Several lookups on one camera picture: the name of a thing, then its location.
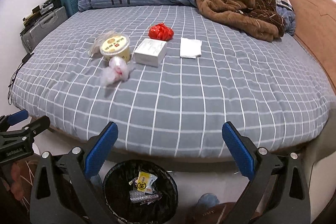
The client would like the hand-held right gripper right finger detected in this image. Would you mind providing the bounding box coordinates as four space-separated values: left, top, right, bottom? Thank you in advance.
222 122 311 224

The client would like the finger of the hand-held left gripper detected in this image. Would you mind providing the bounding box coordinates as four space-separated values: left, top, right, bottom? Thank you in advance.
0 109 29 127
0 115 50 141

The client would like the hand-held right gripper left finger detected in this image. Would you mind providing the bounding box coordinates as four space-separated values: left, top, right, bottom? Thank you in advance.
29 122 119 224

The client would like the black trash bin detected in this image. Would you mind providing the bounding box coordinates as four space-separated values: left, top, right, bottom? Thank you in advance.
102 160 179 224

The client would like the yellow snack packet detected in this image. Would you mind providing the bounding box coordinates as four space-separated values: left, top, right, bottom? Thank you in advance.
134 171 157 194

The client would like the bubble wrap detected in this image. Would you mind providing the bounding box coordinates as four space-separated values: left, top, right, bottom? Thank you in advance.
129 189 147 204

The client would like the pink white plastic wrapper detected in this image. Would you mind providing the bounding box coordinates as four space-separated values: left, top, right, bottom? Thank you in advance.
101 56 135 88

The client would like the clear plastic wrapper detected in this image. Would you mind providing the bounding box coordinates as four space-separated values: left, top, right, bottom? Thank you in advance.
89 30 116 58

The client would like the yellow yogurt cup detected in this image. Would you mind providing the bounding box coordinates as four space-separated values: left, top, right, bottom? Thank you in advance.
99 34 131 62

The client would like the white cardboard box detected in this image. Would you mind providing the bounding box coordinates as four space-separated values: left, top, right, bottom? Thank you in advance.
133 38 168 67

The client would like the white tissue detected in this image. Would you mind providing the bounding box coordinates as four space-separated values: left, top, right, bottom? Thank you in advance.
180 38 202 59

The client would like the red plastic bag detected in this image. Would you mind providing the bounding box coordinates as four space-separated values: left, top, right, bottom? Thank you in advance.
148 23 174 41

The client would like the person's left hand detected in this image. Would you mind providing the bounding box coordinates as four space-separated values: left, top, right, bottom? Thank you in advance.
9 162 30 194

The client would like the blue slipper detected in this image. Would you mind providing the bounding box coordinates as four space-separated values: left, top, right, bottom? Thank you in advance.
197 194 219 210

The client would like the brown slipper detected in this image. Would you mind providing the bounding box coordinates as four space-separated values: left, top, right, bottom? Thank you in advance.
188 202 238 224

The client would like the grey suitcase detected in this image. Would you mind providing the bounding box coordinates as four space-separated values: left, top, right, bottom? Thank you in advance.
20 6 67 52

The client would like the stack of black boxes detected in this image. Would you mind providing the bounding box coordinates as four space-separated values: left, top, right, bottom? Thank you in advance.
22 0 66 28

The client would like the teal suitcase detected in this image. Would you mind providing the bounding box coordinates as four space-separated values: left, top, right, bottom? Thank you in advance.
60 0 88 18

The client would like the brown fleece blanket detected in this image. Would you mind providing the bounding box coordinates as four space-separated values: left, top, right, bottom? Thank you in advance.
189 0 286 43

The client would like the wooden headboard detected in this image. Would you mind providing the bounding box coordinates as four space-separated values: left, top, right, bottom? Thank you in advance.
285 0 336 96

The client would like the black cable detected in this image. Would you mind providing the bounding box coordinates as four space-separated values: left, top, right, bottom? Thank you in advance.
7 53 34 105

